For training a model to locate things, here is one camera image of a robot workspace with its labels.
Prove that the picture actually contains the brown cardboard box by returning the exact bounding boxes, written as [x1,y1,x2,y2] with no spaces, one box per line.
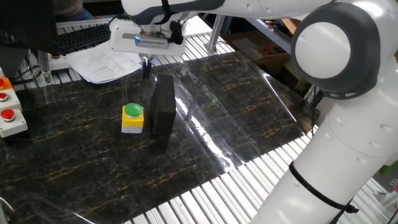
[222,29,294,82]

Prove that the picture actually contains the dark marble pattern mat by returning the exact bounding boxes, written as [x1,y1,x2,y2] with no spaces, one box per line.
[0,51,321,224]

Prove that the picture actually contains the orange button box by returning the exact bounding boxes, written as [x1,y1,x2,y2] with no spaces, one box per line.
[0,77,15,92]

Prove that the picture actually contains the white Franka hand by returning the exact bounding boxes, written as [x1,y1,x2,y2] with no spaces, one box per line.
[109,17,187,80]

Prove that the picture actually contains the black strap on arm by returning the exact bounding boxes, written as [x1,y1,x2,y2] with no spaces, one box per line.
[288,161,360,216]

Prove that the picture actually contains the white printed paper stack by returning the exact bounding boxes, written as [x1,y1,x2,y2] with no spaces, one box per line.
[66,39,143,85]

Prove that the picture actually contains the person in brown top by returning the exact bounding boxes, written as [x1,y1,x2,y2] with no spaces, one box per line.
[52,0,95,23]

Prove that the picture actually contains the short aluminium bracket post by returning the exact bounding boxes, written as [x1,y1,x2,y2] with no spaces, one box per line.
[37,51,53,85]

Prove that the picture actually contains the large white red-button box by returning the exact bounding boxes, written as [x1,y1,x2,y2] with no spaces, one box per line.
[0,108,29,139]

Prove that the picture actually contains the aluminium profile post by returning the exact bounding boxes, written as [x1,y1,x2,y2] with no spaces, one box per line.
[206,14,226,55]

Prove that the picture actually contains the yellow box green push button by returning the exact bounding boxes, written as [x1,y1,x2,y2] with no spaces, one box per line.
[121,102,145,134]

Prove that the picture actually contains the black camera cable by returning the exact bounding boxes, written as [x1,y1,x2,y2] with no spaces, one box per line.
[160,0,185,46]

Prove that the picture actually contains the black computer monitor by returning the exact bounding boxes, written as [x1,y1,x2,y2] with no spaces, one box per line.
[0,0,67,57]

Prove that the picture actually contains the black foam block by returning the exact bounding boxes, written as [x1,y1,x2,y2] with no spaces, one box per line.
[150,73,177,137]

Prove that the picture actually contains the green plastic piece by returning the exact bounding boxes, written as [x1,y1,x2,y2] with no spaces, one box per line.
[379,159,398,177]

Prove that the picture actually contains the black computer keyboard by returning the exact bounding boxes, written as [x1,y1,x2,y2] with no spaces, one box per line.
[57,23,112,54]

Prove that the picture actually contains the small white red-button box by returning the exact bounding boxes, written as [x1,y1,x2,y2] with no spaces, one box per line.
[0,88,23,112]

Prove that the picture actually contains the silver wrist camera blue caps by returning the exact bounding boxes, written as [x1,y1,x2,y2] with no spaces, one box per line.
[134,33,171,50]

